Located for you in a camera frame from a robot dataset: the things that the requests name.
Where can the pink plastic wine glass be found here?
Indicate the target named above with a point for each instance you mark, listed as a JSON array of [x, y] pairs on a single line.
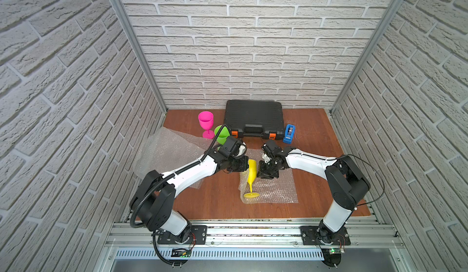
[[206, 121]]

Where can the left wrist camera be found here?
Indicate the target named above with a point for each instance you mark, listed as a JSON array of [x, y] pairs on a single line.
[[240, 152]]

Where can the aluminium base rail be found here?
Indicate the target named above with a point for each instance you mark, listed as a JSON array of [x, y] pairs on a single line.
[[272, 240]]

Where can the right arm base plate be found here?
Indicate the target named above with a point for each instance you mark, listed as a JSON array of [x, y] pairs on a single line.
[[315, 235]]

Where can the bubble wrap stack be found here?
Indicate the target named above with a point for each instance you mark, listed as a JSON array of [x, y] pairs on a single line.
[[167, 150]]

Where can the yellow plastic wine glass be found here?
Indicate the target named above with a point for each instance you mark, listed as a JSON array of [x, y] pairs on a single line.
[[251, 177]]

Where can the black plastic tool case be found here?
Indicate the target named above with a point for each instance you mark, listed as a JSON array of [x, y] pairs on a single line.
[[251, 118]]

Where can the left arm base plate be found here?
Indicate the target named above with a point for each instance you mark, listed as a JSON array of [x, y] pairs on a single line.
[[191, 234]]

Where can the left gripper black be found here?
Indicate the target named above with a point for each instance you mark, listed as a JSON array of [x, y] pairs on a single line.
[[238, 164]]

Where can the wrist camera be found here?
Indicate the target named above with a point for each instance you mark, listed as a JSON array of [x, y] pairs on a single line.
[[265, 157], [240, 152]]

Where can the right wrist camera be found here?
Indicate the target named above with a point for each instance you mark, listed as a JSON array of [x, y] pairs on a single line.
[[265, 157]]

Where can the bubble wrap sheet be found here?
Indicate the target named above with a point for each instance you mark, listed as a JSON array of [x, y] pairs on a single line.
[[279, 191]]

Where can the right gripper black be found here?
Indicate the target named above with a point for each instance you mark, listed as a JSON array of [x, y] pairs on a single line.
[[262, 174]]

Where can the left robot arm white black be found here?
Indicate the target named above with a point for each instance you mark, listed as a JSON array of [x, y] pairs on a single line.
[[152, 204]]

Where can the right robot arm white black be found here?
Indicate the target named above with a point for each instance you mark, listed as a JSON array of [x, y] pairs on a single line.
[[348, 185]]

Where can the green plastic wine glass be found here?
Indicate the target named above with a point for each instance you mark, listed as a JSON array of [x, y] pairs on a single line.
[[222, 132]]

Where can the blue tape dispenser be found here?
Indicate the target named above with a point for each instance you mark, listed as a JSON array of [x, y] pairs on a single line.
[[289, 134]]

